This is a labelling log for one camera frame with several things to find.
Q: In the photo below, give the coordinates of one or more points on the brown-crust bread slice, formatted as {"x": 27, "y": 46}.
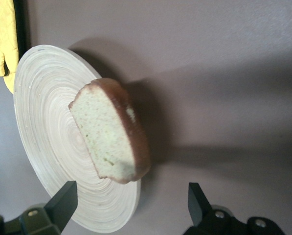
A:
{"x": 101, "y": 132}

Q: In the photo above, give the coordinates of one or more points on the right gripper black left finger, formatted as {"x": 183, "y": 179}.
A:
{"x": 62, "y": 205}

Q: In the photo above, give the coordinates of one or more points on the round wooden plate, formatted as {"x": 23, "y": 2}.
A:
{"x": 50, "y": 122}

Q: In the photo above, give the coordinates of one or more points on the yellow quilted oven mitt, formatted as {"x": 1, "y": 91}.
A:
{"x": 10, "y": 82}
{"x": 1, "y": 36}

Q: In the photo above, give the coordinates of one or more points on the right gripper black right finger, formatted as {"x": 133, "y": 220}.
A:
{"x": 199, "y": 208}

